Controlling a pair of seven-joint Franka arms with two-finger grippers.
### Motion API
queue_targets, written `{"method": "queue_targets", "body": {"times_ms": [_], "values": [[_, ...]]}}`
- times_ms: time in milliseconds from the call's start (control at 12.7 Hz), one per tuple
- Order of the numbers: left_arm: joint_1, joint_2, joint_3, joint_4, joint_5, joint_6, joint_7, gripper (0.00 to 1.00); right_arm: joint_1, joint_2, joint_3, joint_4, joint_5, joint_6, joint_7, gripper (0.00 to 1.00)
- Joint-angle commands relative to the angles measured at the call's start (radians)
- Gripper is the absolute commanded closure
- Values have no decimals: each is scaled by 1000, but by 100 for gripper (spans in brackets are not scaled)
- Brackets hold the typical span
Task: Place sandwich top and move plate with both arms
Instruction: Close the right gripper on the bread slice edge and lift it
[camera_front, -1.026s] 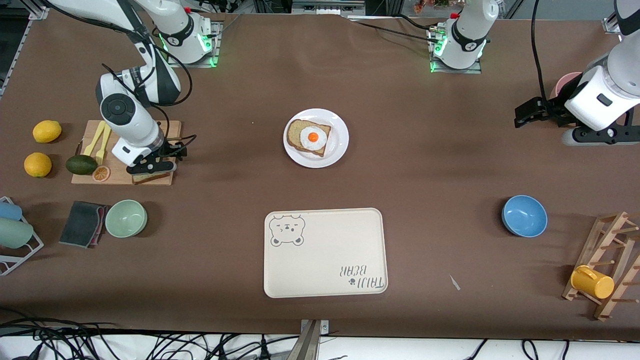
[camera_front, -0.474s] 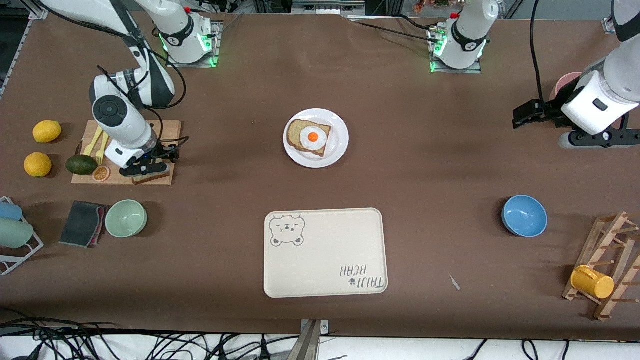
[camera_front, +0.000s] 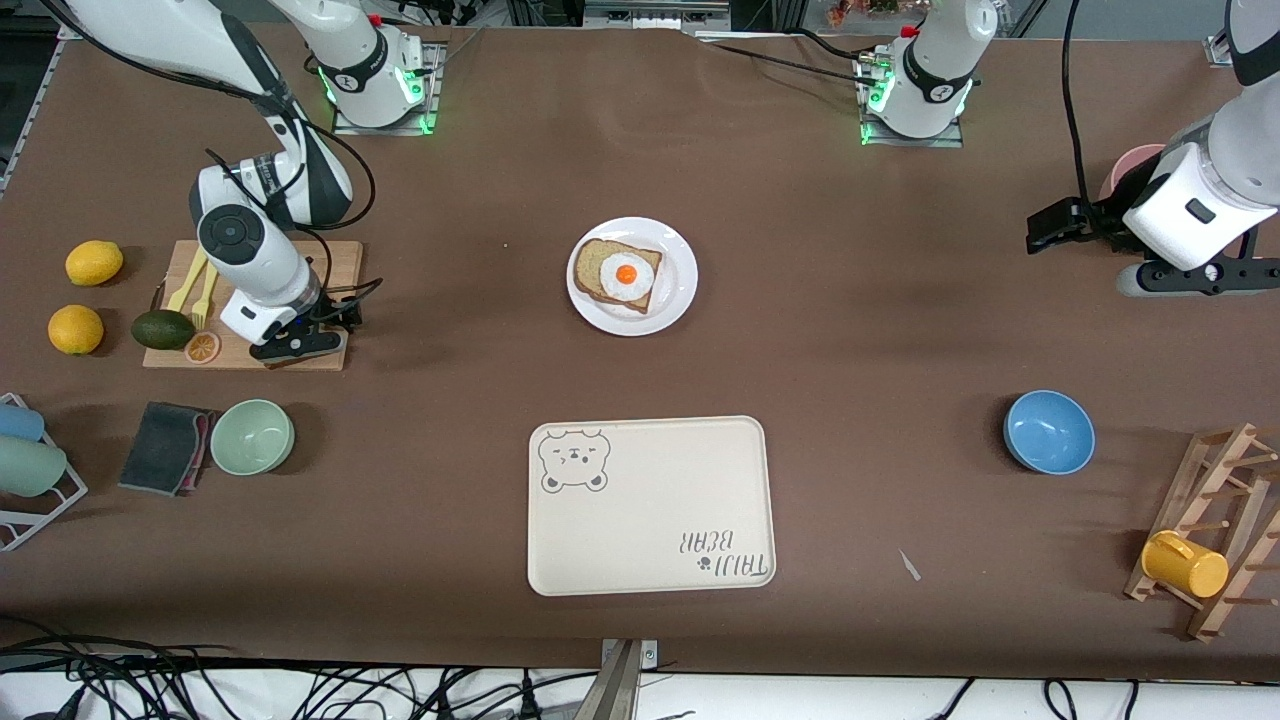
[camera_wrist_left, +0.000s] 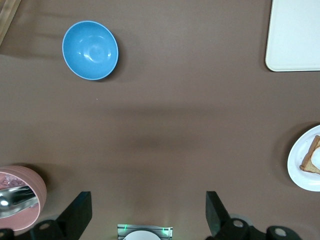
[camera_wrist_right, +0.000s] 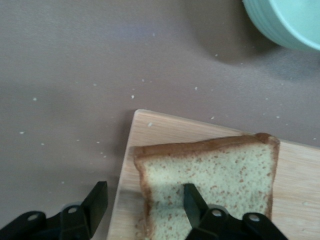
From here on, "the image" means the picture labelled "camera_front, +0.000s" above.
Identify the white round plate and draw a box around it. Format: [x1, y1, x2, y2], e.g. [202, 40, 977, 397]
[566, 217, 699, 337]

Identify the pink ribbed bowl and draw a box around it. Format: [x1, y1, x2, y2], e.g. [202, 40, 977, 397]
[1098, 145, 1171, 206]

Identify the wooden cutting board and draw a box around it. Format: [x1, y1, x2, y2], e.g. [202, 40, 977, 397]
[142, 240, 364, 372]

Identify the yellow plastic fork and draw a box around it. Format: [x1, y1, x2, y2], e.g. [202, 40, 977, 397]
[192, 262, 221, 331]

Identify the yellow plastic knife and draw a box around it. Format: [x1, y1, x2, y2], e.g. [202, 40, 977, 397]
[165, 248, 209, 313]

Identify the pale green bowl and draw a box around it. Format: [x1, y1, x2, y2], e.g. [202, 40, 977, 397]
[209, 399, 296, 477]

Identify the dark green avocado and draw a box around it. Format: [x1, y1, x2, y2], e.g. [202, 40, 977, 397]
[131, 310, 197, 351]

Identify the dark grey cloth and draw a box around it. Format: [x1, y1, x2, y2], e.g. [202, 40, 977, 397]
[118, 402, 206, 497]

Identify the blue bowl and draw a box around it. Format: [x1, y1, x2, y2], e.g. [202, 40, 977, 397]
[1003, 390, 1096, 475]

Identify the oval yellow lemon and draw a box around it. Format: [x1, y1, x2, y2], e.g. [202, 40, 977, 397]
[66, 240, 124, 287]

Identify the round yellow orange fruit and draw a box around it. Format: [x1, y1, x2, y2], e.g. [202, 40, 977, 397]
[48, 304, 105, 356]

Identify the bread slice under egg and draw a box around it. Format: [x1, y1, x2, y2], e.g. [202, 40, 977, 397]
[574, 238, 664, 315]

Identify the toy fried egg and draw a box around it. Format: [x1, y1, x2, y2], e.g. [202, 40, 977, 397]
[598, 252, 657, 302]

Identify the wooden peg drying rack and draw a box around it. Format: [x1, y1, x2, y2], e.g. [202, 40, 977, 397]
[1124, 423, 1280, 642]

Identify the light blue cup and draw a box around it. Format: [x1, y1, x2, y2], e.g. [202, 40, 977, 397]
[0, 402, 46, 443]

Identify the pale green cup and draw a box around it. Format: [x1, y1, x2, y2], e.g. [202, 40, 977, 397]
[0, 436, 68, 498]

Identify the yellow plastic mug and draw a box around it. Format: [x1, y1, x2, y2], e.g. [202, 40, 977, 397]
[1141, 530, 1230, 599]

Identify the cream bear print tray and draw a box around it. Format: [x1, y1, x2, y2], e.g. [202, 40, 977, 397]
[527, 415, 777, 598]

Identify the aluminium beam below table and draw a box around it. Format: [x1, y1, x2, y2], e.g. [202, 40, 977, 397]
[577, 640, 642, 720]

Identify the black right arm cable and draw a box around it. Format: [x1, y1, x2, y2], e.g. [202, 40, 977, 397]
[40, 0, 383, 336]

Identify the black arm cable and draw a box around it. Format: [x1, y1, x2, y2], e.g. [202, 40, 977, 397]
[40, 0, 383, 336]
[1060, 0, 1106, 236]

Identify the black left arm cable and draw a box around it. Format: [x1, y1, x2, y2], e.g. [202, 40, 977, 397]
[1060, 0, 1106, 236]

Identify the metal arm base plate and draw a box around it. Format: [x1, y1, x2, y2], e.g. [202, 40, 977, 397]
[855, 55, 966, 149]
[330, 40, 446, 137]

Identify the white wire rack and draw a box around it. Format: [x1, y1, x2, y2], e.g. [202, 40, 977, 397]
[0, 392, 89, 553]

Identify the black cable on table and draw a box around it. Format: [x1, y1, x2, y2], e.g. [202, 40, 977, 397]
[700, 28, 881, 91]

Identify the black floor cable tangle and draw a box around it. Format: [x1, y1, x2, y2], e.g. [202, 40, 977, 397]
[0, 615, 601, 720]

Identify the grey metal frame beam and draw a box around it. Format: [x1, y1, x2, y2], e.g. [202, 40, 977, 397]
[585, 0, 731, 31]

